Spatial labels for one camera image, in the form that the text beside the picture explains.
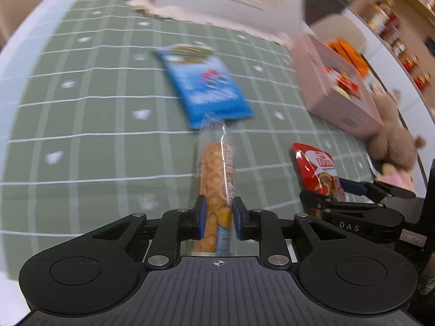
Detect brown plush toy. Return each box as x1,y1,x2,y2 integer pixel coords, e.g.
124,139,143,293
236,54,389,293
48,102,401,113
365,81,427,191

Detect cream printed tote bag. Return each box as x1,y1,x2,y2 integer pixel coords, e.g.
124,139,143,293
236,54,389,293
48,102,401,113
98,0,306,46

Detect green checked tablecloth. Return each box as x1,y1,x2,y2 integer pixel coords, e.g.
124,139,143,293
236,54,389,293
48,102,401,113
0,0,378,279

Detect orange cracker packet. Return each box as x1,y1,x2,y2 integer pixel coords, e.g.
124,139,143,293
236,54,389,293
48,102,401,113
192,114,238,257

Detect small red snack packet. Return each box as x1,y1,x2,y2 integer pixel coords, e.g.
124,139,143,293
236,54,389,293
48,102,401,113
290,143,347,220

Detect orange bag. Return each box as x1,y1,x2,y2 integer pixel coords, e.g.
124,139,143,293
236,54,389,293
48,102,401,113
326,39,369,77

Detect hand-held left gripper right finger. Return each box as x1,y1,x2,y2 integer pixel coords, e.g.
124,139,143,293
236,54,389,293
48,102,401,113
232,196,342,269

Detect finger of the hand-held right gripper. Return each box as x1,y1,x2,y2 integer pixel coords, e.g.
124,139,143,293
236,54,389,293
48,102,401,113
299,192,402,244
340,177,417,205

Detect pink cardboard box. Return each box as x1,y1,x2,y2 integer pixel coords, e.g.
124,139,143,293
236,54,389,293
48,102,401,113
289,34,384,140

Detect blue snack bag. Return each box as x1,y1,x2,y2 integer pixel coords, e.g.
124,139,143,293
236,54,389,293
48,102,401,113
154,42,255,130

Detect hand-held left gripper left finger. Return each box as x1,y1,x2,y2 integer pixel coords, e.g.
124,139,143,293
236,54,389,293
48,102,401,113
93,195,209,269

